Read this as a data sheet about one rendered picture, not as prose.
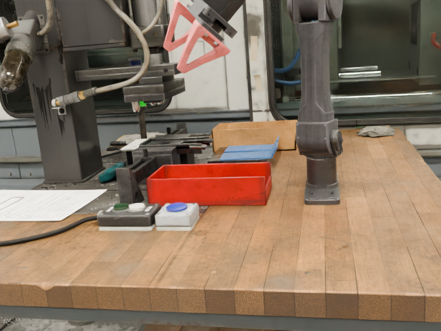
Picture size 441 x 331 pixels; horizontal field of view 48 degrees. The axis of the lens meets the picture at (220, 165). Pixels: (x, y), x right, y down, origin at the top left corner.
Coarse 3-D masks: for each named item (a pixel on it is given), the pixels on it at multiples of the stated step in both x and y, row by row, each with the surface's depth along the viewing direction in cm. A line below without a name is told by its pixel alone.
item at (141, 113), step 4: (140, 108) 151; (144, 108) 152; (140, 112) 152; (140, 116) 153; (144, 116) 154; (140, 120) 153; (144, 120) 154; (140, 124) 153; (144, 124) 154; (140, 128) 154; (144, 128) 154; (140, 132) 154; (144, 132) 154; (140, 136) 155; (144, 136) 154
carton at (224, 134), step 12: (288, 120) 154; (216, 132) 148; (228, 132) 147; (240, 132) 146; (252, 132) 145; (264, 132) 145; (276, 132) 144; (288, 132) 143; (216, 144) 149; (228, 144) 148; (240, 144) 147; (252, 144) 146; (288, 144) 144
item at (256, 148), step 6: (258, 144) 144; (264, 144) 143; (270, 144) 143; (228, 150) 140; (234, 150) 139; (240, 150) 138; (246, 150) 138; (252, 150) 138; (258, 150) 138; (264, 150) 137; (270, 150) 137
